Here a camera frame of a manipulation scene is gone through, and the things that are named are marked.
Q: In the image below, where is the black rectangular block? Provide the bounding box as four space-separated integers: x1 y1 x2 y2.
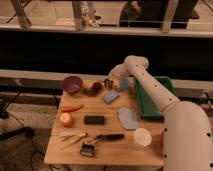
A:
84 116 105 125

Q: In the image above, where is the orange carrot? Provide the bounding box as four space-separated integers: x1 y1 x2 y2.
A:
60 104 84 112

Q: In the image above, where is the blue grey cloth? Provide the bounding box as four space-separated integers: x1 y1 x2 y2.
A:
118 107 138 130

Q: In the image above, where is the metal cup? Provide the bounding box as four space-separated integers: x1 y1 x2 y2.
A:
104 79 113 90

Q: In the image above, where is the light blue cup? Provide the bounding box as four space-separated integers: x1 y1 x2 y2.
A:
119 79 129 91

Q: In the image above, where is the dark red grape bunch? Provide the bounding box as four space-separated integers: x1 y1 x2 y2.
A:
82 82 103 97

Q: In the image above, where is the white plastic cup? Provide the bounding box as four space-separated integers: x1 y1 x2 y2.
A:
134 128 152 148

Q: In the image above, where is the purple bowl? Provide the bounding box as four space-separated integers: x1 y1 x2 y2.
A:
61 76 83 94

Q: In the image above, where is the green plastic tray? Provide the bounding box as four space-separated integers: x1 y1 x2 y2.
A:
134 76 175 120

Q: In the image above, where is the red bowl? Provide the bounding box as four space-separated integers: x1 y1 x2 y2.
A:
160 131 164 145

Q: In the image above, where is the red yellow apple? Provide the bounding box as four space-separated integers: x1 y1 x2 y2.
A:
59 113 73 127

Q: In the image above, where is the blue sponge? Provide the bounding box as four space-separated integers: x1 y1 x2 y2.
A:
103 90 119 104

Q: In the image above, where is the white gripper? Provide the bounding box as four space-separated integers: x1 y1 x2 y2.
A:
108 64 129 80

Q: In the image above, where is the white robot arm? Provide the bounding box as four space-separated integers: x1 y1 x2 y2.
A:
108 55 213 171

